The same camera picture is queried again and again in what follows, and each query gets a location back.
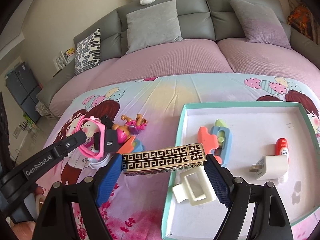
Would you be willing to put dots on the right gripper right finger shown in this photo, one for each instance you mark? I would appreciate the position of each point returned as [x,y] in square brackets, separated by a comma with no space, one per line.
[269,221]

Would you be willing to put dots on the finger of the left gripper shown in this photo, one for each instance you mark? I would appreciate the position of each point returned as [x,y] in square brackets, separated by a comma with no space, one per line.
[21,180]

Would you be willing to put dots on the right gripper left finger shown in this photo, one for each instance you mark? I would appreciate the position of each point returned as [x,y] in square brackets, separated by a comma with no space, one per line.
[56,219]

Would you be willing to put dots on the white usb charger plug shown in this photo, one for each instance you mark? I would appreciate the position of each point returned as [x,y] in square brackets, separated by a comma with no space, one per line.
[270,167]

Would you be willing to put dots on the red white glue bottle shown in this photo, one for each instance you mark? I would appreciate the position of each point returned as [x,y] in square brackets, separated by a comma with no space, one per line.
[282,148]

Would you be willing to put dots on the white hair claw clip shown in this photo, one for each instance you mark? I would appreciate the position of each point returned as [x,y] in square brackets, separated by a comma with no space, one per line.
[195,187]

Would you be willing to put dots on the pink smartwatch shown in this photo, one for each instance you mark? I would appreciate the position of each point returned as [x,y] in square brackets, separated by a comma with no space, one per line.
[91,126]

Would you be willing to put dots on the orange blue toy knife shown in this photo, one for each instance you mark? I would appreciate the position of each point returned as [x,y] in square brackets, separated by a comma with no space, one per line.
[132,145]
[217,141]

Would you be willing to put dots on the black usb charger cube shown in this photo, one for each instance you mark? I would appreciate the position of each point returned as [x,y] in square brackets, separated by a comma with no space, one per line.
[110,141]

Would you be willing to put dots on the gold black patterned lighter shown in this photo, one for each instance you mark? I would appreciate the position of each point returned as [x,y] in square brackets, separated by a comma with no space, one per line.
[164,160]

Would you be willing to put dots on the pink brown toy puppy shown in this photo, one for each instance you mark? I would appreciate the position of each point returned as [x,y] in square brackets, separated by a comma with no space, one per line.
[130,128]

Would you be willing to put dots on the black toy car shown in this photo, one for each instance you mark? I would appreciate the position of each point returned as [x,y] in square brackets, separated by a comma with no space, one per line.
[107,121]

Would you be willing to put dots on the white smartwatch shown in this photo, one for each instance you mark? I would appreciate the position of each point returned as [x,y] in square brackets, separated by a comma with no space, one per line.
[96,164]

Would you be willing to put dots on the person left hand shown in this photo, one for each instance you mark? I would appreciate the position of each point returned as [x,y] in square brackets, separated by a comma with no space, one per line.
[24,218]

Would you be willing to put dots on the teal shallow cardboard box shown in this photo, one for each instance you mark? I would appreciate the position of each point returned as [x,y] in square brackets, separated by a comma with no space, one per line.
[255,127]

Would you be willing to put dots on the cartoon printed bed sheet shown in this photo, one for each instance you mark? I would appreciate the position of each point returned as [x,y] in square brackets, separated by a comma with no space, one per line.
[134,209]

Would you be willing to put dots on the dark storage cabinet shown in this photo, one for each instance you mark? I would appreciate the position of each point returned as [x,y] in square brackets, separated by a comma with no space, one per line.
[24,88]

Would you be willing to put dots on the white magazine rack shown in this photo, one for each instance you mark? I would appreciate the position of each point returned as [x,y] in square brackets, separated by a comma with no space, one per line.
[63,58]

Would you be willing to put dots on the black white patterned pillow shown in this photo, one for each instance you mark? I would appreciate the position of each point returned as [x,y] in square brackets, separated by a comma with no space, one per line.
[87,54]

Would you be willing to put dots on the pink sofa seat cover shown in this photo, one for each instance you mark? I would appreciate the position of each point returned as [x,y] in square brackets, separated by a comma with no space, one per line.
[232,55]

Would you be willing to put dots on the grey purple cushion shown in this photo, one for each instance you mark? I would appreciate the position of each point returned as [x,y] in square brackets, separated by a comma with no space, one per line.
[260,24]

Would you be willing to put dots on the grey square cushion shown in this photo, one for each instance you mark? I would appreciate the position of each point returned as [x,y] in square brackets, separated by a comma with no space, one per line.
[154,25]

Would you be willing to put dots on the grey sofa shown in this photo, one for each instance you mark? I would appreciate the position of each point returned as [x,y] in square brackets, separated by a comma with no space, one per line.
[213,20]

